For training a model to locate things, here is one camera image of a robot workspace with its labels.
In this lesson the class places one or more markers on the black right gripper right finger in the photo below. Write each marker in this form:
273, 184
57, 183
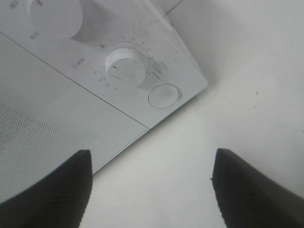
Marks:
248, 199

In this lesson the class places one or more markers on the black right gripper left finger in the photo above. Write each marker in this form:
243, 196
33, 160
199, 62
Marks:
59, 200

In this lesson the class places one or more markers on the round door release button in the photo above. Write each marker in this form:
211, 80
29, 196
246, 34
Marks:
163, 96

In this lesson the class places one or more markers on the white microwave door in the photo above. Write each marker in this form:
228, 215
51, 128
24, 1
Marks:
45, 118

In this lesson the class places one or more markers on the lower white timer knob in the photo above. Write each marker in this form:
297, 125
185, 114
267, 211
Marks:
125, 68

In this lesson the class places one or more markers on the white microwave oven body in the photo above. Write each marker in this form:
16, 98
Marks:
109, 25

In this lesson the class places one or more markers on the upper white power knob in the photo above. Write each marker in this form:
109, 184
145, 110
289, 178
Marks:
58, 19

